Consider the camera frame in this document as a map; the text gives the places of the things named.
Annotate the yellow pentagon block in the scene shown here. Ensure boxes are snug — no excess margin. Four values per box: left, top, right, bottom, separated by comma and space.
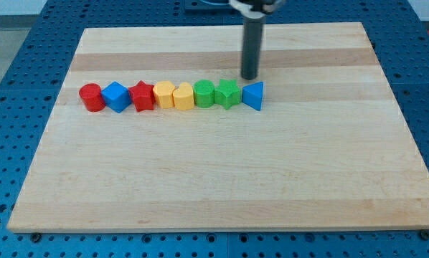
153, 81, 176, 109

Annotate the red cylinder block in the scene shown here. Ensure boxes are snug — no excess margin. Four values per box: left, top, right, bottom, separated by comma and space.
79, 83, 106, 112

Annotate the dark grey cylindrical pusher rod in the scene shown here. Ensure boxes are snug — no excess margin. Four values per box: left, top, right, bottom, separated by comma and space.
240, 15, 265, 80

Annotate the yellow heart block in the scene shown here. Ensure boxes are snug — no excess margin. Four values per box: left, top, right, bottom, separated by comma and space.
173, 82, 195, 110

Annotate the blue triangle block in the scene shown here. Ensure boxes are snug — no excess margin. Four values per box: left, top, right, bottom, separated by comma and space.
242, 82, 264, 111

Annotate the wooden board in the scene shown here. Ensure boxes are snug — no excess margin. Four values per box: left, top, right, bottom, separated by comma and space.
7, 22, 429, 233

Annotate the red star block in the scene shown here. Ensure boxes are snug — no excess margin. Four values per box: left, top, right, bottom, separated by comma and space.
128, 80, 155, 112

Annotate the green star block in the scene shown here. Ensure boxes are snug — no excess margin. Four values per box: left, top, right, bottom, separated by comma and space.
214, 79, 241, 110

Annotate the blue cube block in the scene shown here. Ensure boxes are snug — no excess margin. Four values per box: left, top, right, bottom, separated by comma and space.
101, 82, 131, 113

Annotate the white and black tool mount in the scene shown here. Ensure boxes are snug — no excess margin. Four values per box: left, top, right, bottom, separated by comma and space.
228, 0, 286, 18

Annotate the green cylinder block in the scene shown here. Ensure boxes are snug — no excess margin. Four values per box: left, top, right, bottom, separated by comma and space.
193, 80, 215, 108

